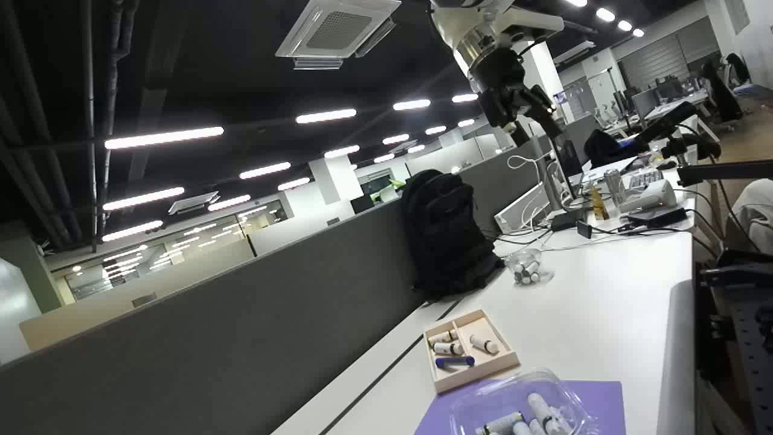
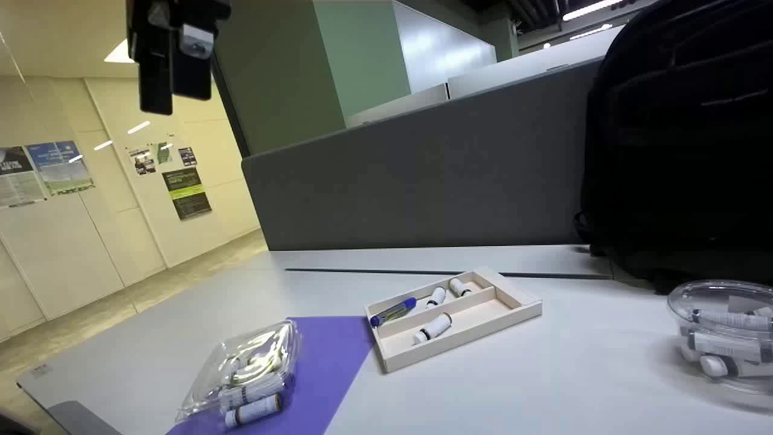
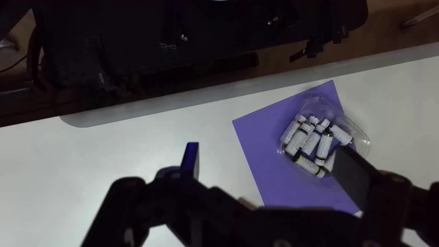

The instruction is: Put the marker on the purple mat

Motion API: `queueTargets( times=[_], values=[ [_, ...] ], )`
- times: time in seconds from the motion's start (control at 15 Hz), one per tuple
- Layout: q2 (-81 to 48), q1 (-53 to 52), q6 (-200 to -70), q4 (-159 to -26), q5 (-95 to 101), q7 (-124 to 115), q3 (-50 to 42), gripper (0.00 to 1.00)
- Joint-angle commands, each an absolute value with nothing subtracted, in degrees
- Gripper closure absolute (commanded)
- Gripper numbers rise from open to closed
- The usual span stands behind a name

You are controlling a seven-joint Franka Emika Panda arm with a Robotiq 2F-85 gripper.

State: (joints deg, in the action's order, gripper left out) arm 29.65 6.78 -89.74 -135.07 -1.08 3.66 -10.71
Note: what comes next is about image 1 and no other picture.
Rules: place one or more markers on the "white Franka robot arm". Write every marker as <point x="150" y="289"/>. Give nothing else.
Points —
<point x="474" y="21"/>

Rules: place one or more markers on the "white desktop device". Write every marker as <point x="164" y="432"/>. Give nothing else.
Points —
<point x="653" y="193"/>

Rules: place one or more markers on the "yellow small bottle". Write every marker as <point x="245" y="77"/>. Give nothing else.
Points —
<point x="598" y="203"/>

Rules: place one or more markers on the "clear plastic bowl of tubes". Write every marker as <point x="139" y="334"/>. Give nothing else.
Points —
<point x="530" y="270"/>

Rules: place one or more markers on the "black perforated breadboard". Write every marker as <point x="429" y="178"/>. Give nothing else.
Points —
<point x="752" y="354"/>

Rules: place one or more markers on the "long ceiling light strip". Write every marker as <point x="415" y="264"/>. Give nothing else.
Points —
<point x="264" y="171"/>
<point x="342" y="151"/>
<point x="324" y="116"/>
<point x="165" y="135"/>
<point x="132" y="230"/>
<point x="144" y="200"/>
<point x="411" y="104"/>

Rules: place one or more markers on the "white tube with black band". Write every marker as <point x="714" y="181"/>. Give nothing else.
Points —
<point x="484" y="343"/>
<point x="443" y="334"/>
<point x="447" y="349"/>

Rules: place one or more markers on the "purple mat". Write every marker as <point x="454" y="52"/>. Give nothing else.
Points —
<point x="613" y="406"/>

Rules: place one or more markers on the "wooden compartment tray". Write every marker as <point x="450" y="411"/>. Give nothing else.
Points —
<point x="498" y="366"/>

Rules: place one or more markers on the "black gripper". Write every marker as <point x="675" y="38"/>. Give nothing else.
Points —
<point x="498" y="81"/>

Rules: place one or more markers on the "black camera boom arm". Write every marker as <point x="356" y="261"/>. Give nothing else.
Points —
<point x="725" y="171"/>

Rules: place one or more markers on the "gray desk divider panel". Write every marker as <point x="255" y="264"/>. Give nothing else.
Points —
<point x="210" y="354"/>

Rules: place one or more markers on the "black backpack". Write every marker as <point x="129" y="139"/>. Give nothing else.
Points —
<point x="443" y="233"/>

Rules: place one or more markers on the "white tube inside bag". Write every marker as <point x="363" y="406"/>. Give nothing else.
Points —
<point x="502" y="423"/>
<point x="542" y="411"/>

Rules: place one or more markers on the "clear plastic bag of tubes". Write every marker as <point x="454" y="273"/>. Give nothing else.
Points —
<point x="515" y="394"/>

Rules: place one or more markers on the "ceiling air conditioner unit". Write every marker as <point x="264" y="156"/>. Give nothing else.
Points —
<point x="339" y="29"/>

